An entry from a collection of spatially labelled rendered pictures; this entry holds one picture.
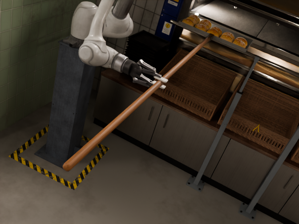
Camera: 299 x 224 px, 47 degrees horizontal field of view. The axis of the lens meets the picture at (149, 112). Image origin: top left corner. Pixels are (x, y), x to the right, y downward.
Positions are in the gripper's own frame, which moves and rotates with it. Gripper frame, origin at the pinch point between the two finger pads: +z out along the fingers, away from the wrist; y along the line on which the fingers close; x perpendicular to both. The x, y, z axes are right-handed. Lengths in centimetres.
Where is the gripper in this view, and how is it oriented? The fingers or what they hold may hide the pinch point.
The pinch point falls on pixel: (159, 82)
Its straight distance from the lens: 175.0
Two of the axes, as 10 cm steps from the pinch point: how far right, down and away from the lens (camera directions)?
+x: -4.0, 4.2, -8.1
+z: 8.8, 4.3, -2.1
